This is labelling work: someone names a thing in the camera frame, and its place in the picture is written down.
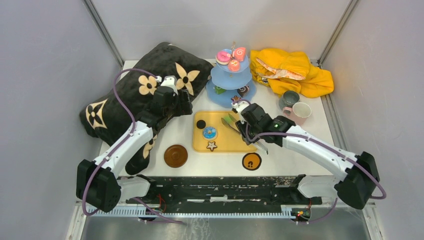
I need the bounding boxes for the metal serving tongs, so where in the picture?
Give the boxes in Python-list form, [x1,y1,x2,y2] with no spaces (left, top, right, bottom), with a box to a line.
[221,113,269,155]

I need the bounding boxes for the black sandwich cookie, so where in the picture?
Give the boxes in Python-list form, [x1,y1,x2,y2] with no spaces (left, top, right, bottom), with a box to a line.
[196,119,207,130]

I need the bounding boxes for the green macaron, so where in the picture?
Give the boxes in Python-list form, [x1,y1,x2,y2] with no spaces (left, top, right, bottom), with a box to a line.
[223,114,234,125]

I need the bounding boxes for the chocolate swirl roll cake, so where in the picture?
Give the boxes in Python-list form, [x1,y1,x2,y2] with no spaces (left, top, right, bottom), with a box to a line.
[237,85,250,98]

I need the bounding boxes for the blue frosted donut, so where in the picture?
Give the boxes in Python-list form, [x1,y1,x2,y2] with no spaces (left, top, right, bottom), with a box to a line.
[202,126,218,141]

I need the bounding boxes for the green swirl roll cake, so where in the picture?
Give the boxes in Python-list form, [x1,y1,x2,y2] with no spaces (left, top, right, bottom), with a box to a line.
[214,85,227,95]

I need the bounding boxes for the pink frosted donut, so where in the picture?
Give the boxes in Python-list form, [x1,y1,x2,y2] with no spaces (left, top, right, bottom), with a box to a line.
[215,50,232,65]

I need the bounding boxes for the pink round candy cake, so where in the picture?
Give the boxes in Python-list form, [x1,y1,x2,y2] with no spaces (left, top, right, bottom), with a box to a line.
[227,59,241,73]

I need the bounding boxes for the salmon swirl cake slice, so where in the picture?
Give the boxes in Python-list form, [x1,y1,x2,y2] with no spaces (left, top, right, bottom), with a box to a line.
[232,47,246,62]

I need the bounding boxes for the star cookie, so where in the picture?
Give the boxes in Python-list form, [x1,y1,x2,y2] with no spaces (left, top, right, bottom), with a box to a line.
[206,141,218,152]
[231,95,242,103]

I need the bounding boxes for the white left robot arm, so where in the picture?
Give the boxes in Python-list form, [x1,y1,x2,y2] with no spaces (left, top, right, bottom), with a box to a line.
[76,86,193,216]

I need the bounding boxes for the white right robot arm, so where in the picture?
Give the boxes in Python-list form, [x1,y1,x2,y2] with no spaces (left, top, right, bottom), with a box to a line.
[231,99,387,210]

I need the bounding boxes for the yellow serving tray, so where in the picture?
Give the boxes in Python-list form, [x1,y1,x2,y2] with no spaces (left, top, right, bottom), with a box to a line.
[192,111,257,153]

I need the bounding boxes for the grey mug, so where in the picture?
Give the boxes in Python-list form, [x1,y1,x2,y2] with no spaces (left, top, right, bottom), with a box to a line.
[278,90,300,110]

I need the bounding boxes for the yellow black round coaster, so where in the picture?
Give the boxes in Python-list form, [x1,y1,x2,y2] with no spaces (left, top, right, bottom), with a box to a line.
[241,152,262,171]

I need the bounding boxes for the pink mug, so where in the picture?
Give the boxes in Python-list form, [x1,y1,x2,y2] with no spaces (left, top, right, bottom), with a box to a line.
[282,102,312,126]

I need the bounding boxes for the brown round coaster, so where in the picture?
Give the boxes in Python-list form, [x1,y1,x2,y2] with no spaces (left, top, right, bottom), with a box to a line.
[163,144,188,168]

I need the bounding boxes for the blue three-tier cake stand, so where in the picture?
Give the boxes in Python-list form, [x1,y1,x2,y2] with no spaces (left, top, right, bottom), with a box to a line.
[206,41,257,108]

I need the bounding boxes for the yellow garment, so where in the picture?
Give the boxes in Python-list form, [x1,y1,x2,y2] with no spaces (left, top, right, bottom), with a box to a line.
[249,48,335,98]

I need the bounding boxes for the black floral plush pillow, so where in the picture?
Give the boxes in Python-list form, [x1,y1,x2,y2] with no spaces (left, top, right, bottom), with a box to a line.
[79,42,215,176]

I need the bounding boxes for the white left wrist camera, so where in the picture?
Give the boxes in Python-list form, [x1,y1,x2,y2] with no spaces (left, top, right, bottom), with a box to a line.
[161,75,178,95]

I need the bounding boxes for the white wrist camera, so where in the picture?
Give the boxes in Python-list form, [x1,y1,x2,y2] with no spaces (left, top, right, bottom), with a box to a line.
[161,75,178,95]
[231,100,251,115]

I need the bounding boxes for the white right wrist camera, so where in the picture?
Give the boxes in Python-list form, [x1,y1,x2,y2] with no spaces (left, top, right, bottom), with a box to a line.
[231,100,251,115]

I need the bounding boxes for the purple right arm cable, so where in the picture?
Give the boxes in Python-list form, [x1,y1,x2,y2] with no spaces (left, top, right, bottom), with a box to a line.
[231,98,387,224]

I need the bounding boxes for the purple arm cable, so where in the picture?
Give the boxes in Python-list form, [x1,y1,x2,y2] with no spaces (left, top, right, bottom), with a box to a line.
[231,98,387,224]
[81,68,162,217]

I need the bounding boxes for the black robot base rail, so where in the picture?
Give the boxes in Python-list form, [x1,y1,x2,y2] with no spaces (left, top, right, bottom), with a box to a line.
[141,175,323,214]

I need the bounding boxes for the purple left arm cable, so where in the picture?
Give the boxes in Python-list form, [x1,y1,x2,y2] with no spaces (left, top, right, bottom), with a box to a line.
[81,68,162,217]

